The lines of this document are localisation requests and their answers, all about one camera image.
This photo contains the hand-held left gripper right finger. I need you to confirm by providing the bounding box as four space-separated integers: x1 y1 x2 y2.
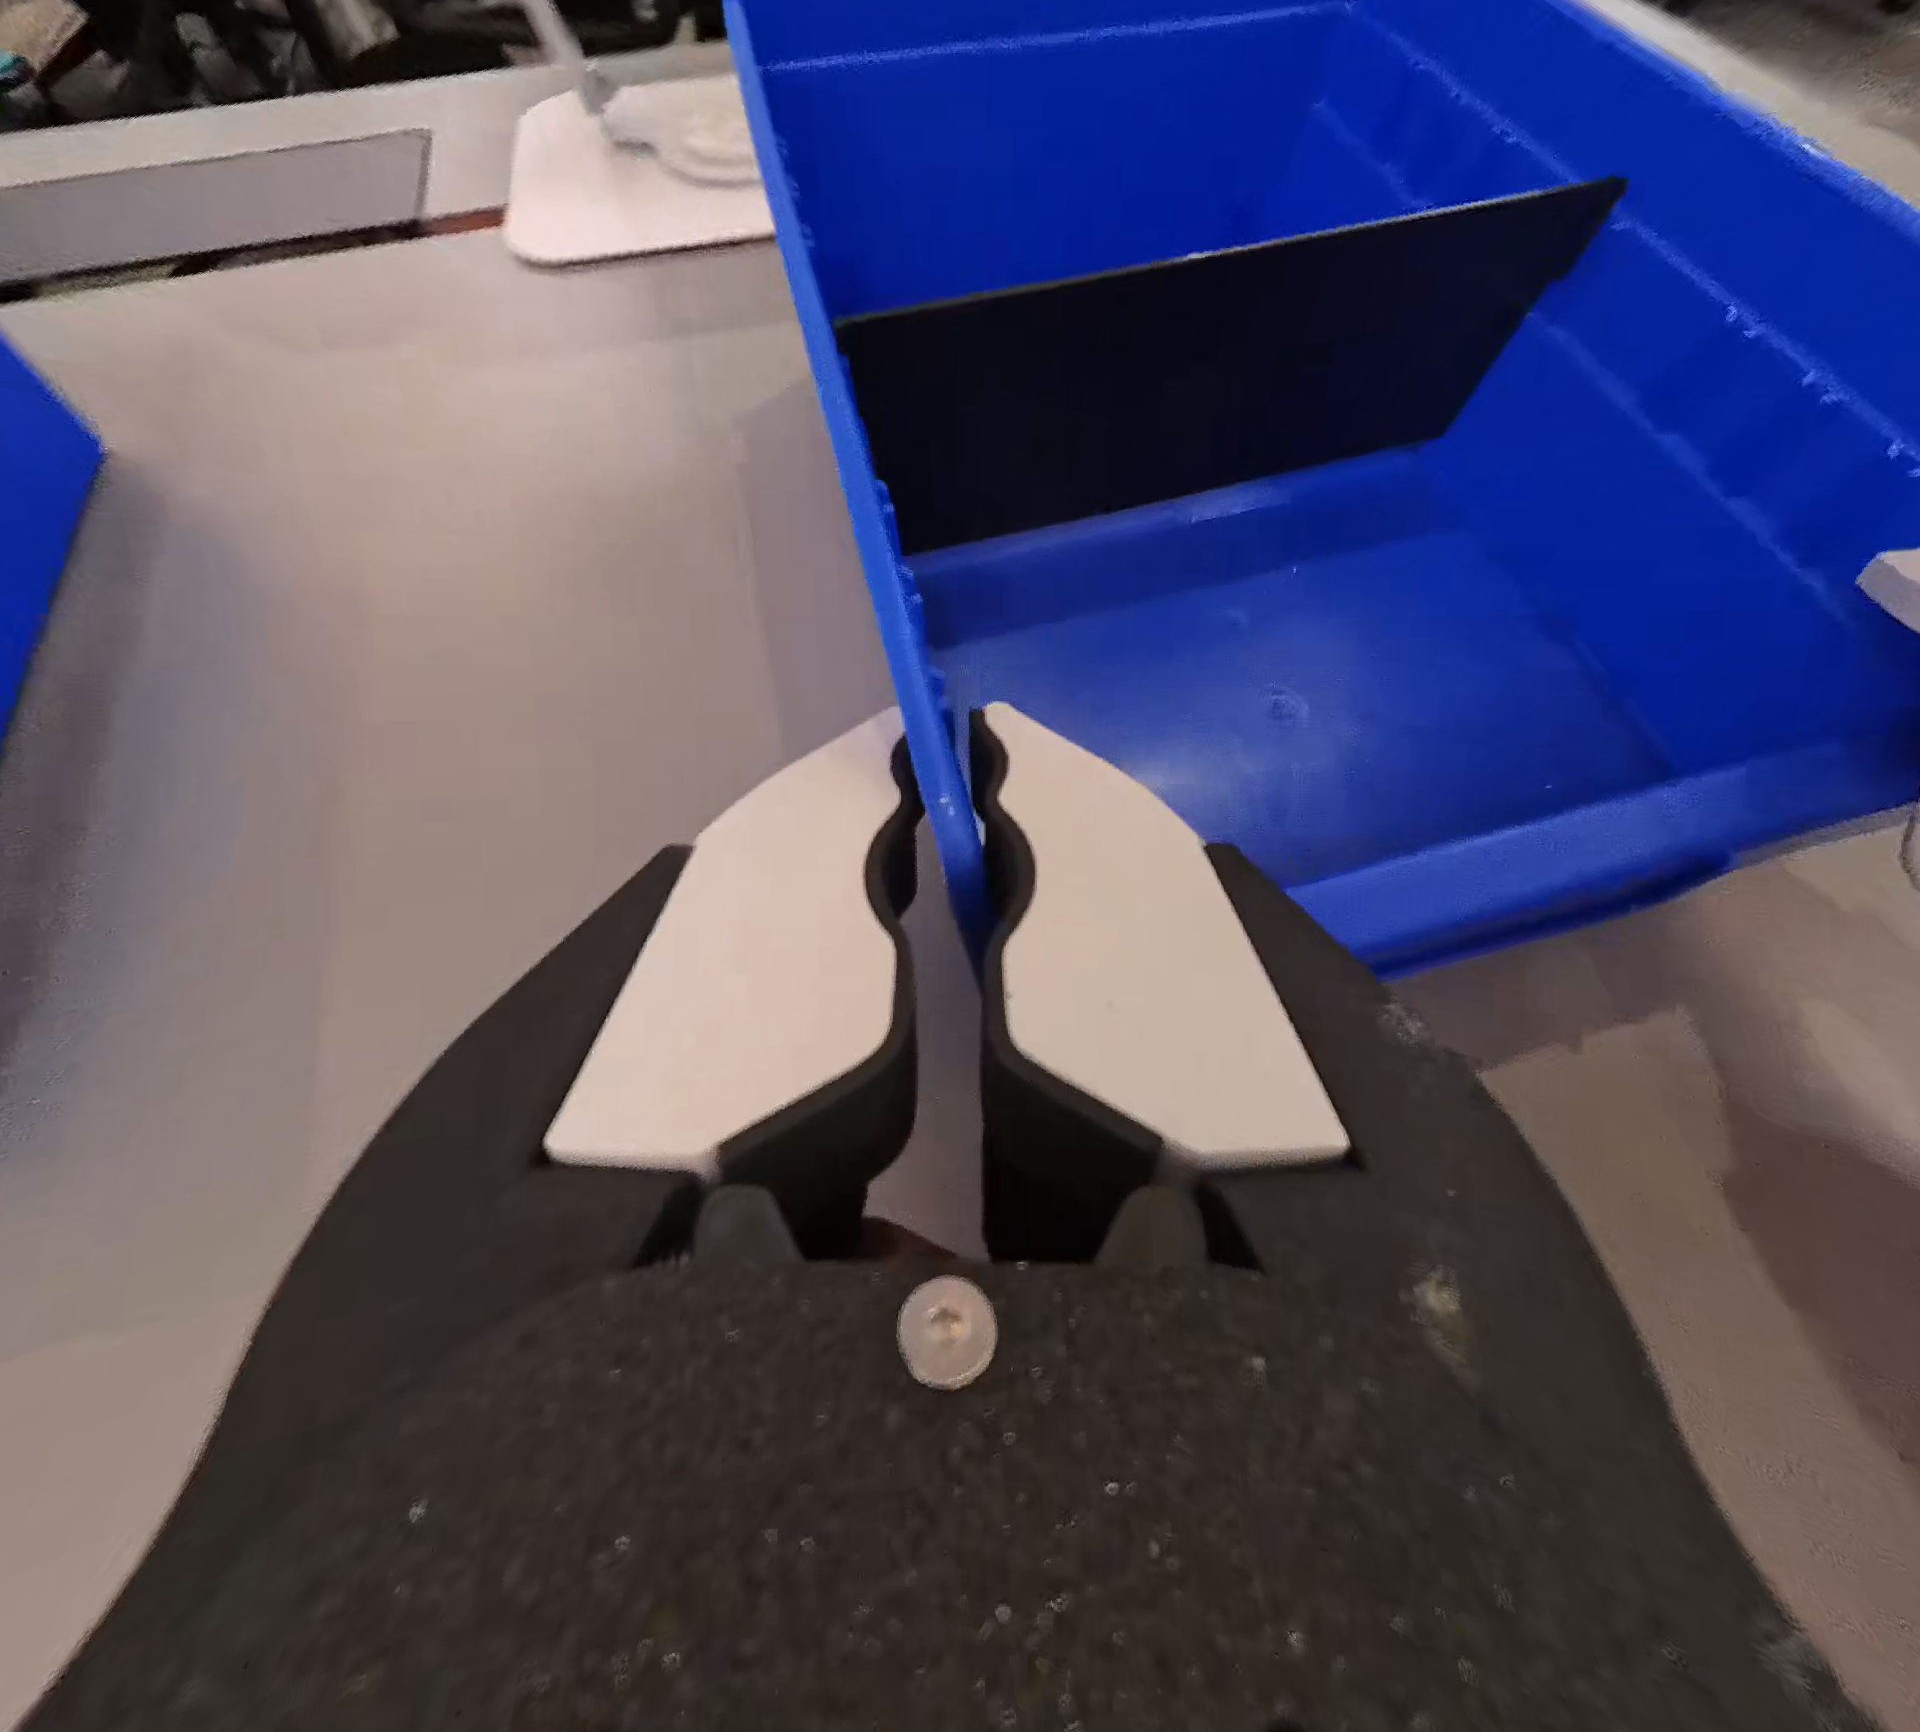
974 701 1352 1259

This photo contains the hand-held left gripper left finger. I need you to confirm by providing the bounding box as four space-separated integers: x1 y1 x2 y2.
545 710 921 1259

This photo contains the blue divided plastic bin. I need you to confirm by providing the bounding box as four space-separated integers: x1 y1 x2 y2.
712 0 1920 981
0 328 106 751

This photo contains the instruction board on white stand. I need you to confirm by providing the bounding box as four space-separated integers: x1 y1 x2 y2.
90 0 1164 268

